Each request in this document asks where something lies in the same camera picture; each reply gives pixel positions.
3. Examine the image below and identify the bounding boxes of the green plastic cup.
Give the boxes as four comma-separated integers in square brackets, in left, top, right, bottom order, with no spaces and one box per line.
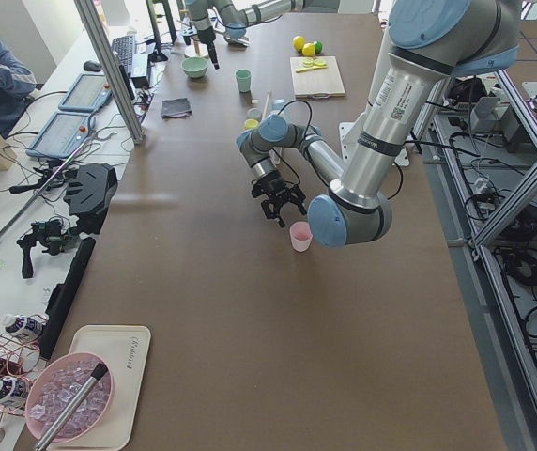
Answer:
[235,69,252,93]

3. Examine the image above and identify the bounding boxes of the bamboo cutting board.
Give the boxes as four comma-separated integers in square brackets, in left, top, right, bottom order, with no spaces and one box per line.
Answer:
[289,56,345,99]

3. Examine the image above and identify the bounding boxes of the green bowl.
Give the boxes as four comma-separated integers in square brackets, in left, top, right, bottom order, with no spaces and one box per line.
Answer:
[181,56,208,79]

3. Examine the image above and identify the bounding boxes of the black keyboard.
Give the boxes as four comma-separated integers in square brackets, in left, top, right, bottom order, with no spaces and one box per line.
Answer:
[111,35,137,74]

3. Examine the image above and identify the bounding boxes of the whole yellow lemon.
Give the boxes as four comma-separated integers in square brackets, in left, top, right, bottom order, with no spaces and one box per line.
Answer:
[292,35,306,52]
[301,42,316,57]

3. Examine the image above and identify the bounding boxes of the pink bowl of ice cubes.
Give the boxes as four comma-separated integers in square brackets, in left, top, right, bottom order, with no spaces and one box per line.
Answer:
[25,352,114,443]

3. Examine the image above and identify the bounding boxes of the pink plastic cup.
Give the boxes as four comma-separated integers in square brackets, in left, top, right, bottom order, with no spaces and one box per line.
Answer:
[289,221,313,252]

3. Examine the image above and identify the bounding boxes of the yellow plastic cup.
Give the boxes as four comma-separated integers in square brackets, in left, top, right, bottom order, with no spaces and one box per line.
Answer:
[243,118,259,131]

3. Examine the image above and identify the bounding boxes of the blue teach pendant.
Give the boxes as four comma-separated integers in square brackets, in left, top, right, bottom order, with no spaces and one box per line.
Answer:
[25,111,96,159]
[58,73,112,113]

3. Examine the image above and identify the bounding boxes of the yellow plastic knife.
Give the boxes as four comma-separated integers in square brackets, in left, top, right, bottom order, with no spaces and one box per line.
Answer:
[295,65,328,73]

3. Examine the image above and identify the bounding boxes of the aluminium frame post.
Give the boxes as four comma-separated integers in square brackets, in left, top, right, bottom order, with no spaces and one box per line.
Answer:
[73,0,145,145]

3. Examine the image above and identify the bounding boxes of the cream plastic tray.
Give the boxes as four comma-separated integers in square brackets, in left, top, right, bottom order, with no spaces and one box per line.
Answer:
[33,324,152,447]

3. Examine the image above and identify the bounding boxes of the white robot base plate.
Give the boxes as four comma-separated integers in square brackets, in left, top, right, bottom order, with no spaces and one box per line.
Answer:
[338,122,409,167]

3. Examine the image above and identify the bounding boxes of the grey folded cloth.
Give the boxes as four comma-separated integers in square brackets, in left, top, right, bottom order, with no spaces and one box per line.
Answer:
[161,98,192,119]

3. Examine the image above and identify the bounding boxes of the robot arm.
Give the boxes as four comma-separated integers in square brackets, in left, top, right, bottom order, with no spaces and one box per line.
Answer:
[237,1,521,247]
[185,0,340,70]

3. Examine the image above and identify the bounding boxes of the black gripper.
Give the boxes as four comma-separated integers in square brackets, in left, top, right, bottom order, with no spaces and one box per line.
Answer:
[251,170,307,228]

